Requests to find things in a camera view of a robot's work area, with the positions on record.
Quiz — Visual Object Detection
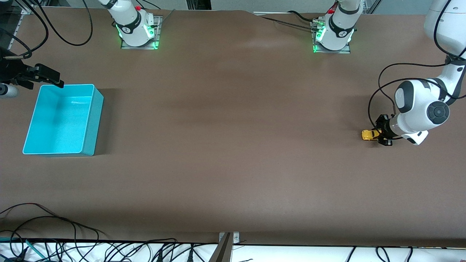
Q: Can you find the yellow beetle toy car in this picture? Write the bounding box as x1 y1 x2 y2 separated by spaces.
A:
361 129 382 141

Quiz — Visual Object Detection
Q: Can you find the turquoise plastic bin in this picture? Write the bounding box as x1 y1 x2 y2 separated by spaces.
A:
23 84 104 156

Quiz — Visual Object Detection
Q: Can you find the brown table cover mat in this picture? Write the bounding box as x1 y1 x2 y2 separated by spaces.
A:
0 7 466 249

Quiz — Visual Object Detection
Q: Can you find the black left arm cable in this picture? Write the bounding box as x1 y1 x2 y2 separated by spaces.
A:
368 0 466 140

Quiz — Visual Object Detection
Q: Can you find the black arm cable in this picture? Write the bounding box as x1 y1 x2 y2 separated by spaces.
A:
368 0 466 140
0 0 94 59

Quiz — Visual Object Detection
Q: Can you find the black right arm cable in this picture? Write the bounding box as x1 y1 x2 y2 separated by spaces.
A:
0 0 94 59

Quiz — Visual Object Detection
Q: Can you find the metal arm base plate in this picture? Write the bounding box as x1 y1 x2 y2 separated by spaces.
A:
310 20 352 54
120 15 162 50

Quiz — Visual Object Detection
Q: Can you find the black braided base cable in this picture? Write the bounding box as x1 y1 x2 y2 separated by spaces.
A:
260 15 319 31

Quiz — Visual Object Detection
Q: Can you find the long black loose cable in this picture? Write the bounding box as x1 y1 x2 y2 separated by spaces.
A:
0 203 110 242

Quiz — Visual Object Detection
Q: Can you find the teal cable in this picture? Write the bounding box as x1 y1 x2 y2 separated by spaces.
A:
0 237 47 259

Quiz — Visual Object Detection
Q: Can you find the small metal edge bracket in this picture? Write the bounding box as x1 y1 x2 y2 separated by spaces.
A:
218 232 240 244

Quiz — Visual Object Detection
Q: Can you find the grey metal camera bar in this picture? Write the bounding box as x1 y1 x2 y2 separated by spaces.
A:
208 233 233 262

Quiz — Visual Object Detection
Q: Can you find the black cable tangle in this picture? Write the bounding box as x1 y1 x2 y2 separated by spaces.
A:
106 238 219 262

